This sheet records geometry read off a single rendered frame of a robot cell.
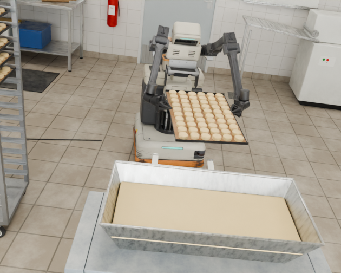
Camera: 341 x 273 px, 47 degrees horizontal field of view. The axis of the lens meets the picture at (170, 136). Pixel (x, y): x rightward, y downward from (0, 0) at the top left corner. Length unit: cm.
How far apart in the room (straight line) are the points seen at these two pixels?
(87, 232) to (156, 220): 21
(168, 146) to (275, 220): 235
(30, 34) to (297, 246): 519
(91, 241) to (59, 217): 190
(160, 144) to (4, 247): 148
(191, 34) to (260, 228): 216
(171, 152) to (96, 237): 238
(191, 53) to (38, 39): 310
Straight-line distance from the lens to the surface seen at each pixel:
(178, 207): 113
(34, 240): 288
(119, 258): 110
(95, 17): 619
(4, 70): 266
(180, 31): 307
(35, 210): 312
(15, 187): 312
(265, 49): 622
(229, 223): 112
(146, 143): 342
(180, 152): 348
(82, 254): 110
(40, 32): 579
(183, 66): 318
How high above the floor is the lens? 197
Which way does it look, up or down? 28 degrees down
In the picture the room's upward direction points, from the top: 7 degrees clockwise
